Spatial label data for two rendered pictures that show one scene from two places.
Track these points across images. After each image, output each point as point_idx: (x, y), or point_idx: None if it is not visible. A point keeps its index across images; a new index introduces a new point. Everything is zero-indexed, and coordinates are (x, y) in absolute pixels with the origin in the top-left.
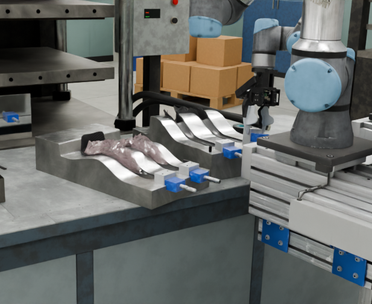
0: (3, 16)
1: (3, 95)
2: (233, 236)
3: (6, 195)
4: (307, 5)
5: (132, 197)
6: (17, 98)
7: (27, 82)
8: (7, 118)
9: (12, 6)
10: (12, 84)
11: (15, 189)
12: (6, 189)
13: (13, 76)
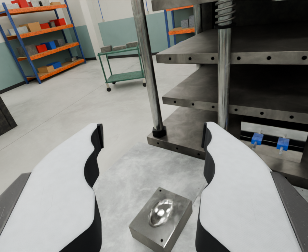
0: (298, 63)
1: (281, 127)
2: None
3: (178, 249)
4: None
5: None
6: (293, 133)
7: None
8: (276, 146)
9: None
10: (291, 121)
11: (194, 244)
12: (188, 239)
13: (294, 115)
